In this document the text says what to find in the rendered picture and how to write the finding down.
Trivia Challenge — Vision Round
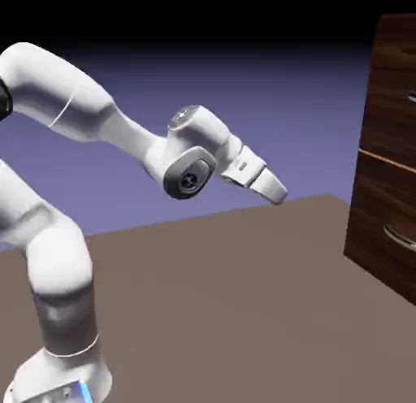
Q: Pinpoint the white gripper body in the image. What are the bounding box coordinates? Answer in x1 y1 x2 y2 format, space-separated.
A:
249 167 289 205

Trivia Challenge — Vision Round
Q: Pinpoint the dark wood drawer front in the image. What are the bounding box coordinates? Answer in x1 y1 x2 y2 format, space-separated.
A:
343 151 416 307
358 51 416 174

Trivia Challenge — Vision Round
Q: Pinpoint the dark wood cabinet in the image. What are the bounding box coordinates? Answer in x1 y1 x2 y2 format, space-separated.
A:
343 13 416 307

